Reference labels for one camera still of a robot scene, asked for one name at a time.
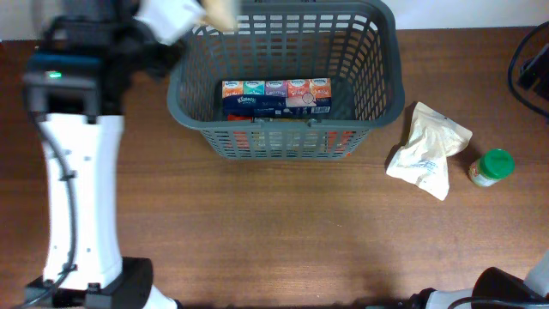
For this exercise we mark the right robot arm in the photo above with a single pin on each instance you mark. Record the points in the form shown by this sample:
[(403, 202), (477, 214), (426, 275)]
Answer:
[(494, 289)]

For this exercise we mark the blue tissue box pack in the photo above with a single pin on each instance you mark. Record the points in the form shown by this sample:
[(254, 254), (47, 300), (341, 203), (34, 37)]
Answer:
[(297, 98)]

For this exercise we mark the beige snack bag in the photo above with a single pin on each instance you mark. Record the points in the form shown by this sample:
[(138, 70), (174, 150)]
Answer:
[(221, 14)]

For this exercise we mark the orange pasta package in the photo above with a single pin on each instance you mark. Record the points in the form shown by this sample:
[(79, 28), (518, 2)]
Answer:
[(291, 144)]

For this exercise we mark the grey plastic laundry basket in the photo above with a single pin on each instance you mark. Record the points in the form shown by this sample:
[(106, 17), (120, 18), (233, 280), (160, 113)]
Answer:
[(353, 43)]

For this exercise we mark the green lid spice jar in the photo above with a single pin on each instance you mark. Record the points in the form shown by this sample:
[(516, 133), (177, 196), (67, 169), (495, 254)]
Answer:
[(494, 166)]

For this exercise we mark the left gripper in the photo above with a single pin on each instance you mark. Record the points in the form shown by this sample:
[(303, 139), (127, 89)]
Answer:
[(160, 57)]

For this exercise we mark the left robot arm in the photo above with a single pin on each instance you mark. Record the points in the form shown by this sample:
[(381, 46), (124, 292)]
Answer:
[(73, 90)]

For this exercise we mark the cream paper pouch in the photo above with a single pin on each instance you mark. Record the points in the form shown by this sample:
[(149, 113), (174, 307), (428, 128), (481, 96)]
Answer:
[(422, 161)]

